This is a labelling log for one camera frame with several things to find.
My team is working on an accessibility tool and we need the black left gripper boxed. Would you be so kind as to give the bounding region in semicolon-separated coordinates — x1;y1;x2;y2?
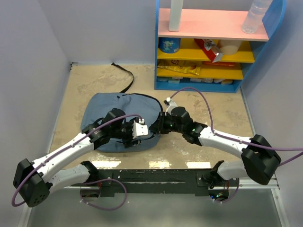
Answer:
111;117;142;148

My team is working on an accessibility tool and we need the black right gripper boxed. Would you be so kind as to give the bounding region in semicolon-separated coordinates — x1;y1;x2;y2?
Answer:
149;112;185;134

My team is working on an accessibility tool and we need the blue fabric backpack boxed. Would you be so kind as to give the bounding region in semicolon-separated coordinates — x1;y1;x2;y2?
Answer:
80;87;163;153

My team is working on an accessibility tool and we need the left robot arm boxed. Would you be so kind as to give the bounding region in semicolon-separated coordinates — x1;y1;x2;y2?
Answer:
11;108;149;208

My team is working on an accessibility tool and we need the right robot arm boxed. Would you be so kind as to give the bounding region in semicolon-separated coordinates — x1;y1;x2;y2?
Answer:
149;107;281;186

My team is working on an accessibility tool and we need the yellow chips bag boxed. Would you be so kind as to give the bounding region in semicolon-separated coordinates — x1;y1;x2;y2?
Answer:
157;59;202;76

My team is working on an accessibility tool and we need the red flat box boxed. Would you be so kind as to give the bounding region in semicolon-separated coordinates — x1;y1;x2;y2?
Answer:
203;61;236;67

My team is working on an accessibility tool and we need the blue wooden shelf unit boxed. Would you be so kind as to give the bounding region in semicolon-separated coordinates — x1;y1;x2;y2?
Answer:
154;0;286;93

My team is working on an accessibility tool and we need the blue snack can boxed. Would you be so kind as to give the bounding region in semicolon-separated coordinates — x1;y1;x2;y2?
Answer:
158;37;181;54

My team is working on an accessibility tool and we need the red silver snack box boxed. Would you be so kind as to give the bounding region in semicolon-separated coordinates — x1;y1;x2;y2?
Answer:
194;38;223;62

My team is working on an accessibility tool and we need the white round container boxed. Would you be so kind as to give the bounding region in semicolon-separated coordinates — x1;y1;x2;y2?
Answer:
218;40;242;55

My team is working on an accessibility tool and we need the white tall bottle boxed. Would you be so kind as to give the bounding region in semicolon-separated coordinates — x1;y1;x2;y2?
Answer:
169;0;183;32

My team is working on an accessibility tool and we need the clear plastic water bottle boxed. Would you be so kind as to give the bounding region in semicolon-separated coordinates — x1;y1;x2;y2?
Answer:
241;0;272;34

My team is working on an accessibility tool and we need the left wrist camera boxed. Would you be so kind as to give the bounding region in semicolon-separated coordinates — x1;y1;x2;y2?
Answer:
132;119;149;139

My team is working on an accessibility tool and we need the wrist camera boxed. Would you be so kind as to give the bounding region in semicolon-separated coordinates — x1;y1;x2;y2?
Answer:
164;97;178;115
132;119;149;139

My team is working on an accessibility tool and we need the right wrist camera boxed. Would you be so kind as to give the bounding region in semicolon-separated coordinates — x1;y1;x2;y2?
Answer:
164;97;178;115

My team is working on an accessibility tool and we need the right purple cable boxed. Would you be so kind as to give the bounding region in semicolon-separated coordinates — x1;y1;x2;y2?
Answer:
169;87;303;204

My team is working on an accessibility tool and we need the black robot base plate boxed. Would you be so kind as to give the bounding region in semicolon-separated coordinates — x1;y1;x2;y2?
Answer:
88;169;227;196

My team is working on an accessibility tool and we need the aluminium rail frame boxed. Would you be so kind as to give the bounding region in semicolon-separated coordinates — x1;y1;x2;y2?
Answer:
18;139;291;227

